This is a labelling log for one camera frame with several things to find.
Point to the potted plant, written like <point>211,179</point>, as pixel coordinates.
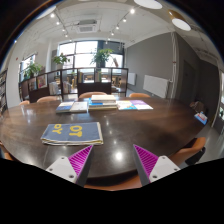
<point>101,57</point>
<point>31,70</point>
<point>60,61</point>

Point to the orange chair right side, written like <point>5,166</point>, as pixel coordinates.
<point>190,154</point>

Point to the white purple booklet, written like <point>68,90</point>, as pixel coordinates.
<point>141,105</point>

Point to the blue book on table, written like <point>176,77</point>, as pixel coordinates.
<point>64,107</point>

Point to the potted plant left middle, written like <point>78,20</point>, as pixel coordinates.
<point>60,61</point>

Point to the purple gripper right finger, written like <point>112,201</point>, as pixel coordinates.
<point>151,167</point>

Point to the folded blue yellow towel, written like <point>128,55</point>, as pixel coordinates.
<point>73,134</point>

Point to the round ceiling lamp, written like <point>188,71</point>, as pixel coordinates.
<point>181,24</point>

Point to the ceiling air conditioner unit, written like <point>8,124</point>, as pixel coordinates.
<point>86,26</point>

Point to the dark shelving partition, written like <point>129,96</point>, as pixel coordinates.
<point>63,82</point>

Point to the blue box on right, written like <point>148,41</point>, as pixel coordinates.
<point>201,117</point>

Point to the white wall radiator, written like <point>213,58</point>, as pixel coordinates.
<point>155,85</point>

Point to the orange chair leftmost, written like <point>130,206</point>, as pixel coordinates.
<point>24,102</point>

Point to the potted plant centre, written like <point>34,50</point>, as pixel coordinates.
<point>101,57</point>

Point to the orange chair far centre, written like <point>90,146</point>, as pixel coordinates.
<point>90,94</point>

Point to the light green blue booklet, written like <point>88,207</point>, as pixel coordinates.
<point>125,105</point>

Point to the orange chair far left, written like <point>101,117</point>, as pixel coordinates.
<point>47,99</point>

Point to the orange chair near front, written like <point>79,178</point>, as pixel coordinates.
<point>126,184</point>

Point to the orange chair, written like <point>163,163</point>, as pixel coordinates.
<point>126,184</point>
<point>24,102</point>
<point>139,95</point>
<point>190,154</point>
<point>47,99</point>
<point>90,94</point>

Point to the potted plant far left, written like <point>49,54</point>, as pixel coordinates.
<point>31,70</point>

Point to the orange chair far right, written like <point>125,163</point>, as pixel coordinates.
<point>139,95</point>

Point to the stack of books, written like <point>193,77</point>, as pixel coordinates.
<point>102,102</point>

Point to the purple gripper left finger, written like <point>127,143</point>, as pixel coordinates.
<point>74,168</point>

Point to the white grey book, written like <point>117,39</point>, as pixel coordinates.
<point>79,107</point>

